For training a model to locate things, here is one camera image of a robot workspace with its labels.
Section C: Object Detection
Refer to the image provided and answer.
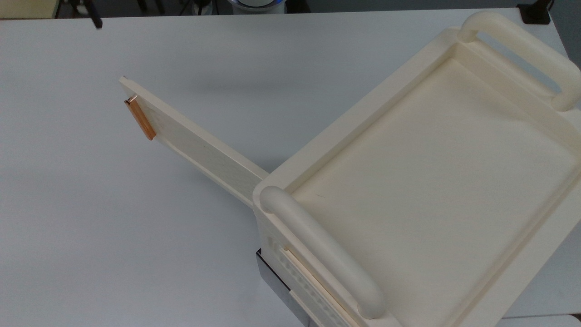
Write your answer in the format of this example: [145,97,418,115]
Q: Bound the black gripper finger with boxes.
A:
[87,4,104,30]

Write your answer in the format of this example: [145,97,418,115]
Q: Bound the copper door handle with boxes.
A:
[123,95,158,142]

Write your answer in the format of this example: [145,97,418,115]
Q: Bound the cream cabinet door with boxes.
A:
[118,75,271,210]

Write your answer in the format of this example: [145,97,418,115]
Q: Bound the white and blue robot base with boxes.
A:
[226,0,288,15]

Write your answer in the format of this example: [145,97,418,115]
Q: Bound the cream plastic cabinet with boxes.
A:
[252,11,581,327]

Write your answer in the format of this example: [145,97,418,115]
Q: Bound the yellow wooden board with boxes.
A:
[0,0,62,20]

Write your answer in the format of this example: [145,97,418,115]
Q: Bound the cream cabinet carry handle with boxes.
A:
[458,11,581,113]
[259,184,387,319]

